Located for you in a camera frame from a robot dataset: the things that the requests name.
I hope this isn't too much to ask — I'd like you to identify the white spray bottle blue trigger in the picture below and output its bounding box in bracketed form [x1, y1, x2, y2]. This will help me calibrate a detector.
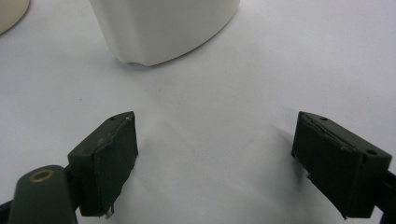
[89, 0, 241, 67]

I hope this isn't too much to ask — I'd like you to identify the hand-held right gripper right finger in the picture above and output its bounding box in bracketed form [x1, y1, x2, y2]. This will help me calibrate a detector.
[291, 111, 392, 219]

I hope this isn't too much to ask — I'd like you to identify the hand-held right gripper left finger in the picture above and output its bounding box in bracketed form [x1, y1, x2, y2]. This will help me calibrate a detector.
[67, 111, 139, 218]

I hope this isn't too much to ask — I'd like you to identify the white table mat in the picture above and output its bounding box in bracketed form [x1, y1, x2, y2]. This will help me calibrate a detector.
[0, 0, 396, 224]

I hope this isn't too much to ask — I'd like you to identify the cream pump bottle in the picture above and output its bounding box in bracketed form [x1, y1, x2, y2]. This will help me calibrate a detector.
[0, 0, 31, 35]

